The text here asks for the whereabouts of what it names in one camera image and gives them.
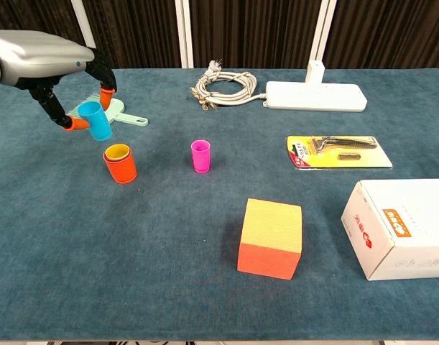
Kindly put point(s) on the teal velvet table cloth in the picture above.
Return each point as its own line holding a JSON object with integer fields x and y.
{"x": 169, "y": 251}

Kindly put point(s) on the white square bracket post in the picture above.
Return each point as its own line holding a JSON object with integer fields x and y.
{"x": 315, "y": 72}

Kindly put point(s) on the white power strip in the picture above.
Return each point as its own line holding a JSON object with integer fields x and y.
{"x": 312, "y": 98}

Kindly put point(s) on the magenta plastic cup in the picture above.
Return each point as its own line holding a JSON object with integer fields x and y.
{"x": 200, "y": 161}

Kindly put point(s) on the orange plastic cup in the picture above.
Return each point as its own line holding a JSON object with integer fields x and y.
{"x": 122, "y": 172}

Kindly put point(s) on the mint green hand brush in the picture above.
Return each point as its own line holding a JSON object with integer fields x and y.
{"x": 118, "y": 111}

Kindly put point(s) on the dark brown pleated curtain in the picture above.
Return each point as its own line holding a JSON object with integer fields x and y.
{"x": 240, "y": 28}

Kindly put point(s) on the white frame pole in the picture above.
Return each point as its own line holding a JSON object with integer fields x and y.
{"x": 82, "y": 21}
{"x": 323, "y": 28}
{"x": 185, "y": 36}

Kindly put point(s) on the yellow plastic cup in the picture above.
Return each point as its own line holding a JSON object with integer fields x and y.
{"x": 116, "y": 152}

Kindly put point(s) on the left silver and black robot hand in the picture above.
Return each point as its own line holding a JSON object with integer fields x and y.
{"x": 39, "y": 57}

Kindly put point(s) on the white cardboard box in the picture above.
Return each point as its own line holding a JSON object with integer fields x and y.
{"x": 384, "y": 201}

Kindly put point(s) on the light blue plastic cup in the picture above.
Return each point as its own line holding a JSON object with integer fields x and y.
{"x": 98, "y": 125}

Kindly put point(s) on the yellow and orange sponge block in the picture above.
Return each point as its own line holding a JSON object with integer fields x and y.
{"x": 269, "y": 230}

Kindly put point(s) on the yellow razor blister pack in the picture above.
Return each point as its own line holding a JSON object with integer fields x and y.
{"x": 348, "y": 161}

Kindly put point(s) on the black and silver razor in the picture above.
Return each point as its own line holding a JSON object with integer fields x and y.
{"x": 348, "y": 143}

